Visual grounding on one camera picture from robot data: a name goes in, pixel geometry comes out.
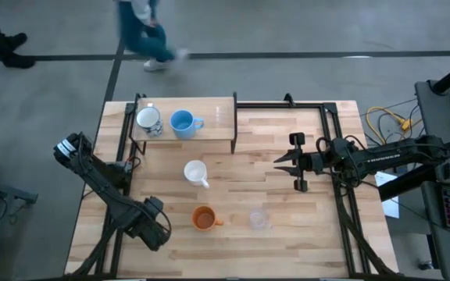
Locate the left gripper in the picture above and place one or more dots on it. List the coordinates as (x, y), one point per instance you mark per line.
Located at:
(151, 230)

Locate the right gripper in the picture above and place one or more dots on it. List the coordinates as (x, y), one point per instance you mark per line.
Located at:
(313, 162)

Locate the orange faceted mug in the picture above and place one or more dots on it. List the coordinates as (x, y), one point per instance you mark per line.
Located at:
(204, 219)

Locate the light blue mug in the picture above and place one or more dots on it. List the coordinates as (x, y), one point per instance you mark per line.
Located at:
(182, 125)

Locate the navy white floral mug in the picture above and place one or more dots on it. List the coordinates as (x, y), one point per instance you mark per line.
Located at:
(149, 119)

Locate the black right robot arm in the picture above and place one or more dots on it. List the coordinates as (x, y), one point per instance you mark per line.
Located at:
(385, 158)

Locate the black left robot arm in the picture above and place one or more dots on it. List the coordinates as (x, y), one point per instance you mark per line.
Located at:
(100, 175)

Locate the white paper sheet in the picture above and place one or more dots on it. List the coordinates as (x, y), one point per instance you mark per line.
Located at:
(387, 195)

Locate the black slanted rig bar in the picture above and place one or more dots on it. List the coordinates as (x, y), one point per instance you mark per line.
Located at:
(404, 185)

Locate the grey stand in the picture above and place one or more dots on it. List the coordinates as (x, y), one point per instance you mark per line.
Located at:
(14, 193)

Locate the grey desk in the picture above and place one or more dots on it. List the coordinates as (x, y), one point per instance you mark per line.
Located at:
(436, 117)
(443, 253)

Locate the small black floor object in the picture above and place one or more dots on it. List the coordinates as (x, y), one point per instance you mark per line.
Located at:
(426, 265)

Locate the black table frame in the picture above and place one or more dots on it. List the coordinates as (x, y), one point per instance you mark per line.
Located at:
(268, 105)

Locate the wooden shelf with black frame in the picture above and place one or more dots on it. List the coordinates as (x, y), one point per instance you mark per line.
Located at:
(217, 125)

